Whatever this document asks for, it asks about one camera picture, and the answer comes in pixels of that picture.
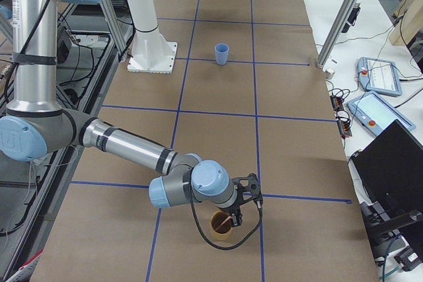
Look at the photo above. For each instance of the wooden board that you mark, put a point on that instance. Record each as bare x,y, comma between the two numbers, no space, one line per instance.
410,12

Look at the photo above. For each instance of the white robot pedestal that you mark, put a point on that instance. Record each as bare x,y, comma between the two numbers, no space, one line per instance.
151,52

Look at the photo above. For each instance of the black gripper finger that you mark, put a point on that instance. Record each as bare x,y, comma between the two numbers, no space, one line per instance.
236,220

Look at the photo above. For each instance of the black monitor stand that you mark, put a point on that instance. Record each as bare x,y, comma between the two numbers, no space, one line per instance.
381,229

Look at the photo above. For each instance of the teach pendant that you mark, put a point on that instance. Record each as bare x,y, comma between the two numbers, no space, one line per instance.
379,75
376,114

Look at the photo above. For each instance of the yellow cup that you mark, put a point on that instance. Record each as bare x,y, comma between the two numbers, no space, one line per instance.
225,231

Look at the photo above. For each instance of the aluminium frame post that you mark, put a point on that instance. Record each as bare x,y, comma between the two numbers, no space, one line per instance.
335,31
117,36

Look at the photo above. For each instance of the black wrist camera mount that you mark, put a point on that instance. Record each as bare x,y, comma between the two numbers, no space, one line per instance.
247,189

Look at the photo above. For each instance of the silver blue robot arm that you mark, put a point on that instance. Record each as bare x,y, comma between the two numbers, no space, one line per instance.
35,124

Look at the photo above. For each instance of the lower teach pendant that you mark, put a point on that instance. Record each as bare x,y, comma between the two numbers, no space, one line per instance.
376,114

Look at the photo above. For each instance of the left aluminium frame post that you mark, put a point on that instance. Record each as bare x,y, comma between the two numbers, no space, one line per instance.
117,36

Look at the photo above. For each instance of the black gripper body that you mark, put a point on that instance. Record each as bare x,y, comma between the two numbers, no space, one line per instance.
233,211

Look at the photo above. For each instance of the black laptop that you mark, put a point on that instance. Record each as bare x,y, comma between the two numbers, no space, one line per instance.
390,168

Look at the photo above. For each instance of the upper teach pendant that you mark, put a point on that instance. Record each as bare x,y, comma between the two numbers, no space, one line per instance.
379,75

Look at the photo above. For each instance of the pink chopstick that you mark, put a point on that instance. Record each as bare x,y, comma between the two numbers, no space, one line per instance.
223,223

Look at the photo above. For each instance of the blue plastic cup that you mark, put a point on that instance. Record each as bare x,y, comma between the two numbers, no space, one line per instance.
221,53

